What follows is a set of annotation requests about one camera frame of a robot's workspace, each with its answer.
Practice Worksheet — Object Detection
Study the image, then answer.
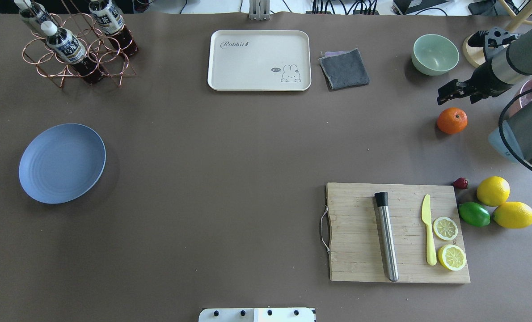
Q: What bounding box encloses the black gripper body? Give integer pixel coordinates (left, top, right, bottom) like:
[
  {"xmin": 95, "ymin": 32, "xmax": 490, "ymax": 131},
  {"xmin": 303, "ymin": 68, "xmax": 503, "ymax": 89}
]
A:
[{"xmin": 456, "ymin": 67, "xmax": 504, "ymax": 104}]

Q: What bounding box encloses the orange fruit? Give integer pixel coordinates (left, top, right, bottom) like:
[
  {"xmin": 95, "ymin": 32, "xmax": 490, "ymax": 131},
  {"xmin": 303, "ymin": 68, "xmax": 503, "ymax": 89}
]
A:
[{"xmin": 436, "ymin": 107, "xmax": 468, "ymax": 135}]

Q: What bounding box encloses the blue round plate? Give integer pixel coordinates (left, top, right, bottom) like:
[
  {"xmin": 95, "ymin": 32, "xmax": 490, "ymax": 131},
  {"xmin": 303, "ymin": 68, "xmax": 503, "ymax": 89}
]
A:
[{"xmin": 18, "ymin": 123, "xmax": 106, "ymax": 204}]

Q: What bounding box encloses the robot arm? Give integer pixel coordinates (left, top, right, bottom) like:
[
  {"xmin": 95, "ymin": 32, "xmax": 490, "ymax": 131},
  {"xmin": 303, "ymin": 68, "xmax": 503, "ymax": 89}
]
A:
[{"xmin": 437, "ymin": 27, "xmax": 532, "ymax": 171}]

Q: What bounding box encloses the wooden stand round base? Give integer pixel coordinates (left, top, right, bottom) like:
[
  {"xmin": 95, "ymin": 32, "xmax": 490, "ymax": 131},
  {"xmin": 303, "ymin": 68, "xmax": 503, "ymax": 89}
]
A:
[{"xmin": 462, "ymin": 0, "xmax": 532, "ymax": 68}]

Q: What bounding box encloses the green bowl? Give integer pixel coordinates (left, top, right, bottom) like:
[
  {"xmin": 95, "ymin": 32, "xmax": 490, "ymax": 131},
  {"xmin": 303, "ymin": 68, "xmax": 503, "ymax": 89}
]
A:
[{"xmin": 411, "ymin": 34, "xmax": 460, "ymax": 76}]

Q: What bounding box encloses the pink bowl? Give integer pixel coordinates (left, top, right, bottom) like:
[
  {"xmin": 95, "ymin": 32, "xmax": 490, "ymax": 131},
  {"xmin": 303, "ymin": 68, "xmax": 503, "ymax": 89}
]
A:
[{"xmin": 508, "ymin": 79, "xmax": 532, "ymax": 117}]

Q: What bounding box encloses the red strawberry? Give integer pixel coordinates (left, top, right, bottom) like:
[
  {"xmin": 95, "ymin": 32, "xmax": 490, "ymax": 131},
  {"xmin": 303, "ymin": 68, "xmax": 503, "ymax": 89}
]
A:
[{"xmin": 452, "ymin": 177, "xmax": 469, "ymax": 190}]

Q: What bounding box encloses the yellow lemon round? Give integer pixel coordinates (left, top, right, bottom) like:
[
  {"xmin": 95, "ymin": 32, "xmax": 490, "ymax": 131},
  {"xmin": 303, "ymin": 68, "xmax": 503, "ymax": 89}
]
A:
[{"xmin": 476, "ymin": 177, "xmax": 511, "ymax": 207}]

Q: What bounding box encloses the grey folded cloth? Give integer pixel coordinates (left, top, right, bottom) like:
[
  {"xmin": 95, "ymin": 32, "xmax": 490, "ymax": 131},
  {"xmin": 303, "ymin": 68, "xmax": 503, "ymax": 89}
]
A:
[{"xmin": 318, "ymin": 48, "xmax": 370, "ymax": 90}]

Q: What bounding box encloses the steel muddler black tip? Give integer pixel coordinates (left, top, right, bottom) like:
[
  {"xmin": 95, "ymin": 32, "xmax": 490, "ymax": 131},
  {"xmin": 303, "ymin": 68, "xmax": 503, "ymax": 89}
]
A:
[{"xmin": 374, "ymin": 192, "xmax": 399, "ymax": 282}]

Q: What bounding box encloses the green lime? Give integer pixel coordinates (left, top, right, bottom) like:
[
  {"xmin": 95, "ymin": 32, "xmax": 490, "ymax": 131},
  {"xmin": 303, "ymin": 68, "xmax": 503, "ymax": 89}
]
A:
[{"xmin": 458, "ymin": 202, "xmax": 490, "ymax": 228}]

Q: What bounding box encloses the lemon slice upper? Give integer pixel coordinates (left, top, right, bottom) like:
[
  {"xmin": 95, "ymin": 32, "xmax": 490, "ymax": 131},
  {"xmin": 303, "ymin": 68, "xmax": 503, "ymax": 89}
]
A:
[{"xmin": 432, "ymin": 216, "xmax": 459, "ymax": 241}]

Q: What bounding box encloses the yellow lemon oval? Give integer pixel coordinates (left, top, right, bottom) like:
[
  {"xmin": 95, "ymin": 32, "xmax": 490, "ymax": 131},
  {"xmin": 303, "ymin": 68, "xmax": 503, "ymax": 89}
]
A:
[{"xmin": 493, "ymin": 202, "xmax": 532, "ymax": 229}]

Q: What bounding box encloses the lemon half lower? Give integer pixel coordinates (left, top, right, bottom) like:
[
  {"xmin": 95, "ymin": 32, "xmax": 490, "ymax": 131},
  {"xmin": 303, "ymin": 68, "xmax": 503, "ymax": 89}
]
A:
[{"xmin": 437, "ymin": 245, "xmax": 467, "ymax": 271}]

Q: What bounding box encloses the yellow plastic knife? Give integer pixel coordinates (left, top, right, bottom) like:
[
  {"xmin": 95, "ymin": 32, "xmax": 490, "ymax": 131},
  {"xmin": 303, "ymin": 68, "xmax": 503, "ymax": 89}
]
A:
[{"xmin": 421, "ymin": 194, "xmax": 437, "ymax": 266}]

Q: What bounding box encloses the bamboo cutting board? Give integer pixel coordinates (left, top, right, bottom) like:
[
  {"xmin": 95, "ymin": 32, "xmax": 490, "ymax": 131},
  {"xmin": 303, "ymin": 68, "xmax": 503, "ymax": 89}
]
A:
[{"xmin": 326, "ymin": 182, "xmax": 470, "ymax": 284}]

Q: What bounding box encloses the cream rabbit tray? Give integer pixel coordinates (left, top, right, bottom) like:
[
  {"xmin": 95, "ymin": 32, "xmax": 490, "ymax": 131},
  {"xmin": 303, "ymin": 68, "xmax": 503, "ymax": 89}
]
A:
[{"xmin": 207, "ymin": 30, "xmax": 312, "ymax": 91}]

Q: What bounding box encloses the dark drink bottle right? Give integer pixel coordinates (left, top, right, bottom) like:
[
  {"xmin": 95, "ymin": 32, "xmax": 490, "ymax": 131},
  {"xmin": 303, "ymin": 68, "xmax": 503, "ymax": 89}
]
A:
[{"xmin": 89, "ymin": 0, "xmax": 139, "ymax": 57}]

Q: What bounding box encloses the dark drink bottle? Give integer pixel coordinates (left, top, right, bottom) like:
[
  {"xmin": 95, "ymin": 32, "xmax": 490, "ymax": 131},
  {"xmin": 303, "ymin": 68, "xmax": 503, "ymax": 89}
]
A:
[
  {"xmin": 89, "ymin": 0, "xmax": 139, "ymax": 57},
  {"xmin": 41, "ymin": 21, "xmax": 103, "ymax": 84},
  {"xmin": 14, "ymin": 0, "xmax": 58, "ymax": 35}
]

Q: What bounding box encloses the dark drink bottle front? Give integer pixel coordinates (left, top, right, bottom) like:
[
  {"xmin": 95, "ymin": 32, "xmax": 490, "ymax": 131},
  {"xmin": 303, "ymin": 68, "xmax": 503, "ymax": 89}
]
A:
[{"xmin": 41, "ymin": 21, "xmax": 103, "ymax": 84}]

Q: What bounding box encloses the dark drink bottle left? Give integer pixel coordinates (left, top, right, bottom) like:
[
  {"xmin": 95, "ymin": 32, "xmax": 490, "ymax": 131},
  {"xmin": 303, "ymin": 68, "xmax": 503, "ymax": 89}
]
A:
[{"xmin": 14, "ymin": 0, "xmax": 58, "ymax": 35}]

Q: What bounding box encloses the aluminium frame post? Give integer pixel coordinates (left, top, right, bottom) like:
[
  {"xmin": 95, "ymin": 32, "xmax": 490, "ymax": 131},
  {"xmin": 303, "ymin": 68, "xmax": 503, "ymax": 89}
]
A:
[{"xmin": 249, "ymin": 0, "xmax": 270, "ymax": 21}]

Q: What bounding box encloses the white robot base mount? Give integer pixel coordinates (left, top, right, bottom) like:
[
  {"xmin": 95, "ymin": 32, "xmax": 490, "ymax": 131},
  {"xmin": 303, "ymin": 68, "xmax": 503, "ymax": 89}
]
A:
[{"xmin": 198, "ymin": 307, "xmax": 317, "ymax": 322}]

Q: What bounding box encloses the copper wire bottle rack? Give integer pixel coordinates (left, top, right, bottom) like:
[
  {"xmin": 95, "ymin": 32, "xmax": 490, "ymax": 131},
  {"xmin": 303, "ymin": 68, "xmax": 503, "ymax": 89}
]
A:
[{"xmin": 21, "ymin": 0, "xmax": 136, "ymax": 88}]

